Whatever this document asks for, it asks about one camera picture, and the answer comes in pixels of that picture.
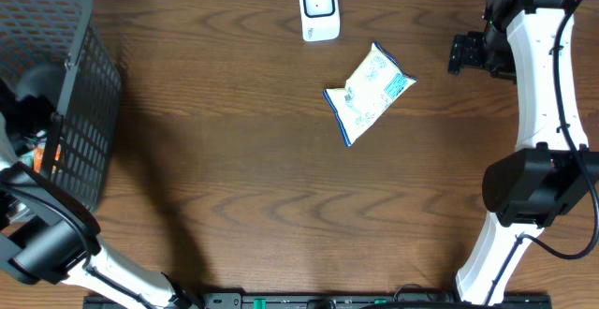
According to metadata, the orange snack packet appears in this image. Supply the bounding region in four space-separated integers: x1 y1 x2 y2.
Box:
30 131 47 173

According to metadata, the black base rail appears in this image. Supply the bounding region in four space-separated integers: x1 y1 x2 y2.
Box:
82 290 553 309

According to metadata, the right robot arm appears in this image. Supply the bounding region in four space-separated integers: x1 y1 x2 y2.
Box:
448 0 598 307

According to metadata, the white barcode scanner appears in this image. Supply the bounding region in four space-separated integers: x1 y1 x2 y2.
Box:
299 0 341 42

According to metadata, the grey plastic mesh basket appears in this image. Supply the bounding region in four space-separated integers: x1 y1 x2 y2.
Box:
1 0 122 211

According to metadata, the white blue snack bag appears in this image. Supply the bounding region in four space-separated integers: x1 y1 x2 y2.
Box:
323 41 417 147

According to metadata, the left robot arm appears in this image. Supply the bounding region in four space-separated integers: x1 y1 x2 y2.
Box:
1 159 204 308

